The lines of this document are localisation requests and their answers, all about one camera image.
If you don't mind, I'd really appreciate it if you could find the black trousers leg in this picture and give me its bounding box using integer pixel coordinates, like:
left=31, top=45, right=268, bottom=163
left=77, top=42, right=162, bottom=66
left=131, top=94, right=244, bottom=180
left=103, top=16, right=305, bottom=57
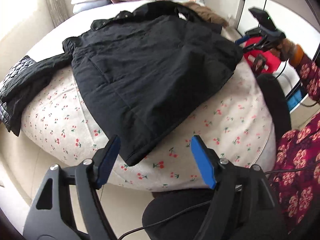
left=255, top=73, right=293, bottom=140

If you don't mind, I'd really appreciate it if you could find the brown fleece garment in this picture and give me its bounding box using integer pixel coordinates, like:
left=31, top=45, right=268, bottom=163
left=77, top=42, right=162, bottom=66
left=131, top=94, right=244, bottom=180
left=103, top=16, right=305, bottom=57
left=182, top=2, right=229, bottom=28

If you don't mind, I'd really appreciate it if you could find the black cable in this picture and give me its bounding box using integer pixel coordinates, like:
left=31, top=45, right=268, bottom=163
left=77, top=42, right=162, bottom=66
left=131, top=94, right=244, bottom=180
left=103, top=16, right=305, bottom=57
left=117, top=166, right=320, bottom=240

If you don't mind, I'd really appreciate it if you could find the large black coat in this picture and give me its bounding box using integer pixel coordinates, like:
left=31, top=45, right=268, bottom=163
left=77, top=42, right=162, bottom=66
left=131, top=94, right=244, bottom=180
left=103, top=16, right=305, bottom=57
left=0, top=0, right=244, bottom=167

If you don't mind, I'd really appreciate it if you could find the person's right hand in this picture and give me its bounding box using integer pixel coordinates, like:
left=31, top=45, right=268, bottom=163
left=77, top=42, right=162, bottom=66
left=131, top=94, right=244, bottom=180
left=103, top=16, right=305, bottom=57
left=270, top=38, right=296, bottom=62

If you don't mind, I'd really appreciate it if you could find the grey patterned curtain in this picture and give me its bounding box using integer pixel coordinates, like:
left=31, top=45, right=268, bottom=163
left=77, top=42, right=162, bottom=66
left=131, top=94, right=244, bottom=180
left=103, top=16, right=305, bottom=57
left=46, top=0, right=68, bottom=28

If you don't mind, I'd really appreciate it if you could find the cherry print bed sheet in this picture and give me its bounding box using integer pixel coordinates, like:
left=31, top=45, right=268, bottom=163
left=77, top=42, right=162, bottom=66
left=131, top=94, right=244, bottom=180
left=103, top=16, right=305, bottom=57
left=21, top=61, right=276, bottom=192

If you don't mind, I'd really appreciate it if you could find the black quilted puffer jacket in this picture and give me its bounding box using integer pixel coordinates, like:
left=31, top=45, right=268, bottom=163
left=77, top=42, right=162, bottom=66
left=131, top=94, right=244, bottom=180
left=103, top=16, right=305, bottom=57
left=0, top=55, right=38, bottom=128

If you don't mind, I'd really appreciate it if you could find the light blue folded blanket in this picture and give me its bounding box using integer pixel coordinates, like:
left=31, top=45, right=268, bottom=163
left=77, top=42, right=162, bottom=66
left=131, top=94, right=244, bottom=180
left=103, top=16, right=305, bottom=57
left=73, top=0, right=112, bottom=14

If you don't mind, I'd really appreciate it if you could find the floral red sleeve forearm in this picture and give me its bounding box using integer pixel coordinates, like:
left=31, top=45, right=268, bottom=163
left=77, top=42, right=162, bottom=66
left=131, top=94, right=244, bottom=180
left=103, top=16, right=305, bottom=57
left=289, top=44, right=319, bottom=101

